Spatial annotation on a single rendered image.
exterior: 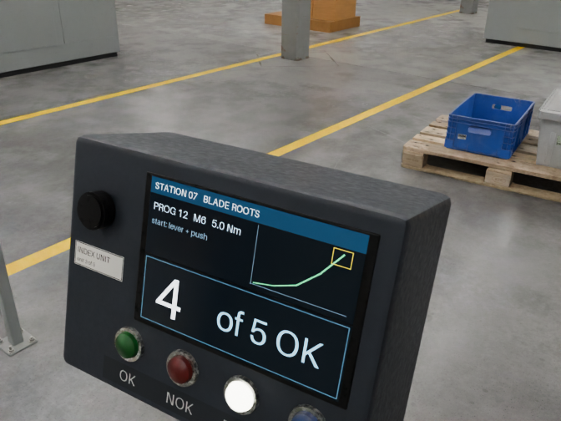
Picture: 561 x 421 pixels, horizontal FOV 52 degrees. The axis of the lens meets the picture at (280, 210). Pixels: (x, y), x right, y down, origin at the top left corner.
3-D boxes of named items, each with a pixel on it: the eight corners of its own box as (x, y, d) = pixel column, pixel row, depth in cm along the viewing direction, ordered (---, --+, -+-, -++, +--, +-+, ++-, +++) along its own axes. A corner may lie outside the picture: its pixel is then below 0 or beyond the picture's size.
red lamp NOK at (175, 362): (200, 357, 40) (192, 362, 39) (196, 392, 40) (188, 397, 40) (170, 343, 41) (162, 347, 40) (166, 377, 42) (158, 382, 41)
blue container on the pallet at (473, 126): (529, 133, 386) (536, 101, 376) (509, 161, 340) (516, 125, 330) (469, 122, 405) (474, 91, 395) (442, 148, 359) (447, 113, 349)
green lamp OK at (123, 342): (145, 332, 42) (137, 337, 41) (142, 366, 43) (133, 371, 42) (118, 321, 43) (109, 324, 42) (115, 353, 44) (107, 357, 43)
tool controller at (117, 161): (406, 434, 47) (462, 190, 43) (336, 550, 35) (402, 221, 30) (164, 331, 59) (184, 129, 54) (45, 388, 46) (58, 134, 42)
